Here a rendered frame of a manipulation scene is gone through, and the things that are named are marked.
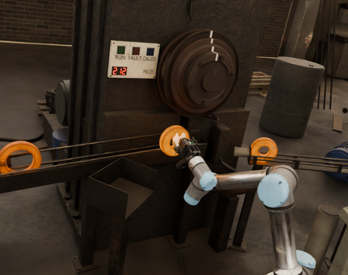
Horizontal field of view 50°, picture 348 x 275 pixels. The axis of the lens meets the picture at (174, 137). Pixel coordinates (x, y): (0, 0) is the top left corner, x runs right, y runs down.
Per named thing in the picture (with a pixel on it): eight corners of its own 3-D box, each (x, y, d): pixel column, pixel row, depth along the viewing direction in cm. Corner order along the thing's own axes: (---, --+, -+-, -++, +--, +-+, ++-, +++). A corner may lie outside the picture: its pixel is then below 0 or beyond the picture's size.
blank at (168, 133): (159, 127, 183) (162, 130, 180) (187, 123, 190) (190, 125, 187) (159, 156, 189) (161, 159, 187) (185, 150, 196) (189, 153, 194)
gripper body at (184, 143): (192, 135, 180) (204, 152, 172) (187, 149, 185) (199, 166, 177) (179, 137, 176) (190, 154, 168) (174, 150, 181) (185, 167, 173)
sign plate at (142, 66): (107, 76, 189) (110, 40, 182) (153, 77, 202) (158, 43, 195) (108, 77, 188) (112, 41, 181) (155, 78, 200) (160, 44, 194)
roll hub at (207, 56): (179, 104, 194) (189, 49, 183) (223, 103, 208) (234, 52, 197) (184, 108, 190) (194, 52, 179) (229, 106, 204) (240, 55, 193)
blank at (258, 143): (256, 164, 232) (257, 167, 229) (246, 143, 227) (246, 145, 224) (280, 154, 228) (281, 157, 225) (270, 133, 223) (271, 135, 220)
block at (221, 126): (204, 158, 237) (211, 123, 228) (214, 157, 241) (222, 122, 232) (213, 166, 229) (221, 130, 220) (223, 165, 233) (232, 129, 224)
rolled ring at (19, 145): (21, 186, 177) (19, 183, 179) (49, 159, 178) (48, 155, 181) (-12, 165, 165) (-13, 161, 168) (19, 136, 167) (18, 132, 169)
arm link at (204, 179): (198, 193, 163) (207, 179, 159) (187, 175, 170) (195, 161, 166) (213, 192, 168) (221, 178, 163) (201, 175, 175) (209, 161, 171)
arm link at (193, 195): (204, 199, 179) (214, 183, 174) (191, 209, 170) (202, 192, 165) (191, 189, 182) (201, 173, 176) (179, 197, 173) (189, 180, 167)
